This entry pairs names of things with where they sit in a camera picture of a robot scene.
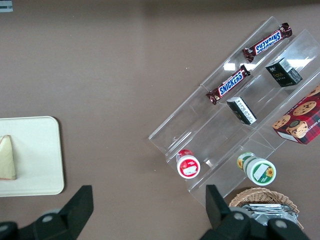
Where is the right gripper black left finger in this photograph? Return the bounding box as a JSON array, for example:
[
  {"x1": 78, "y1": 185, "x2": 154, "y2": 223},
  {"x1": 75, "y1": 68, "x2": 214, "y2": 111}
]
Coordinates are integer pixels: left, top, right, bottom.
[{"x1": 14, "y1": 184, "x2": 95, "y2": 240}]

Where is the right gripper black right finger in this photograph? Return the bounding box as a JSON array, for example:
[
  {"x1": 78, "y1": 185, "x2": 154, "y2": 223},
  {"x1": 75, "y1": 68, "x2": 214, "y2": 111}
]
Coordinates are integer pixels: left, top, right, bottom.
[{"x1": 199, "y1": 184, "x2": 310, "y2": 240}]

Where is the triangular sandwich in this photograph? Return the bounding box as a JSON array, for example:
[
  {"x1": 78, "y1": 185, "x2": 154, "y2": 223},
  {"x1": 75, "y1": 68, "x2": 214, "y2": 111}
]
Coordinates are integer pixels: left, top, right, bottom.
[{"x1": 0, "y1": 134, "x2": 18, "y2": 181}]

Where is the light wicker basket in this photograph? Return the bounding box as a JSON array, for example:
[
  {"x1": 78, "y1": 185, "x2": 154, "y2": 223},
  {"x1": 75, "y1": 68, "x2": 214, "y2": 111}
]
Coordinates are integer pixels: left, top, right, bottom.
[{"x1": 228, "y1": 187, "x2": 305, "y2": 232}]

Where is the cream rectangular tray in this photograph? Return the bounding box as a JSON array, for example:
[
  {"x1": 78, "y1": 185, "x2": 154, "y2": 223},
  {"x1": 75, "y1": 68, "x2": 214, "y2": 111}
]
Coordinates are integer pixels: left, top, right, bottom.
[{"x1": 0, "y1": 115, "x2": 66, "y2": 198}]

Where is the stack of foil trays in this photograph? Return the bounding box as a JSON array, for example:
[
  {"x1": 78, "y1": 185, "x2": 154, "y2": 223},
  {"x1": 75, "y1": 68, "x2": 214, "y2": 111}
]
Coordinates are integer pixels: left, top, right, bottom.
[{"x1": 239, "y1": 203, "x2": 300, "y2": 240}]

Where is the red lidded yogurt cup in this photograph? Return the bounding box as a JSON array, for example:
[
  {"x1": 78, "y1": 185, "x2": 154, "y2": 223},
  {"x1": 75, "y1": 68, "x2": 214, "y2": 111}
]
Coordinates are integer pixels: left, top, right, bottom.
[{"x1": 175, "y1": 148, "x2": 202, "y2": 180}]

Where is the green lidded yogurt cup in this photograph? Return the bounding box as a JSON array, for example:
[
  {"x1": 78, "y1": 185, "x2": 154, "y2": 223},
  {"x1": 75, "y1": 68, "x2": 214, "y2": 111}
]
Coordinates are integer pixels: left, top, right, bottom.
[{"x1": 236, "y1": 151, "x2": 277, "y2": 187}]

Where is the clear acrylic stepped stand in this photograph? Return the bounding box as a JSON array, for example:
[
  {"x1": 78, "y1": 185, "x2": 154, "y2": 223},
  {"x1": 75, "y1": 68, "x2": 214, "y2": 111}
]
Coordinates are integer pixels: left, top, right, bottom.
[
  {"x1": 147, "y1": 84, "x2": 277, "y2": 209},
  {"x1": 199, "y1": 15, "x2": 320, "y2": 151}
]

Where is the small black box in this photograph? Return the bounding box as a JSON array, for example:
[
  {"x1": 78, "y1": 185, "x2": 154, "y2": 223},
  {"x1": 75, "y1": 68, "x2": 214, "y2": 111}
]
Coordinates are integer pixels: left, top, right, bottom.
[
  {"x1": 225, "y1": 96, "x2": 258, "y2": 126},
  {"x1": 265, "y1": 57, "x2": 304, "y2": 89}
]

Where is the red tartan cookie box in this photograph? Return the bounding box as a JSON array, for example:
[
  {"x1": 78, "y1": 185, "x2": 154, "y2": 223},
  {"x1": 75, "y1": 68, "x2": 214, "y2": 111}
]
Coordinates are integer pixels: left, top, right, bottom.
[{"x1": 271, "y1": 84, "x2": 320, "y2": 146}]

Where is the Snickers chocolate bar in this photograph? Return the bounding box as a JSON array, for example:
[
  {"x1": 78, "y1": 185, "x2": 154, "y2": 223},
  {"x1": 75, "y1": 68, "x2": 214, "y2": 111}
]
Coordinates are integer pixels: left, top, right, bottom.
[
  {"x1": 205, "y1": 64, "x2": 252, "y2": 106},
  {"x1": 242, "y1": 22, "x2": 294, "y2": 64}
]

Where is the small grey white object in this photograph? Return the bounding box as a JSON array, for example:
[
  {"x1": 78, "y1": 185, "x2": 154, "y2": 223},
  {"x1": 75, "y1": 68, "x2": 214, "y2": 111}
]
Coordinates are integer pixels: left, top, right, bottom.
[{"x1": 0, "y1": 0, "x2": 14, "y2": 14}]

